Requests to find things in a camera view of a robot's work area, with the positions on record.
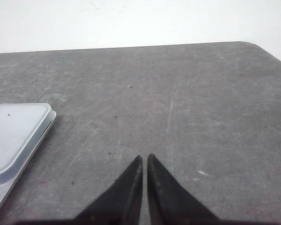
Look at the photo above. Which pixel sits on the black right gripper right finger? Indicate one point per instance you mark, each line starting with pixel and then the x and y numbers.
pixel 169 203

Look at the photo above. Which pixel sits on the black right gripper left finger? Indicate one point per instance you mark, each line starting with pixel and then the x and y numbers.
pixel 120 204

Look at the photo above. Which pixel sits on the silver digital kitchen scale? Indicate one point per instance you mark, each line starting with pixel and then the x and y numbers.
pixel 22 129

